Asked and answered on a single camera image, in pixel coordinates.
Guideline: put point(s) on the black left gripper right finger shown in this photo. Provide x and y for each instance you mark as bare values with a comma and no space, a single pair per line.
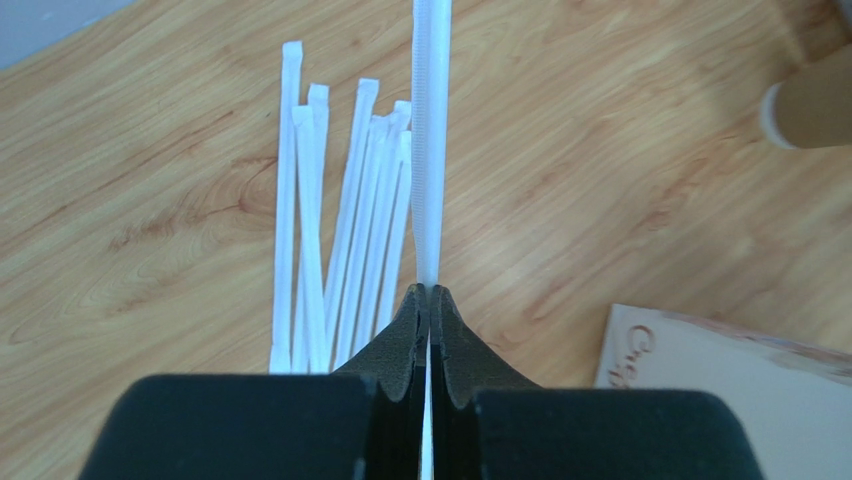
489,421

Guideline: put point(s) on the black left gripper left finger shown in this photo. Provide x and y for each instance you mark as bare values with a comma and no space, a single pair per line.
361,421

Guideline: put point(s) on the white paper takeout bag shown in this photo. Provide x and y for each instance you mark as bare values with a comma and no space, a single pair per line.
792,399

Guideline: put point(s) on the white straw single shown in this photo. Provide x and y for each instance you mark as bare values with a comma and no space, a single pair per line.
431,57

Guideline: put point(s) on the white wrapped straws bundle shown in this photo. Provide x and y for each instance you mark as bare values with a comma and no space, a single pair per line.
328,306

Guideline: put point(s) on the stack of paper cups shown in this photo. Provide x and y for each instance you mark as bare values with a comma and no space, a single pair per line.
812,108

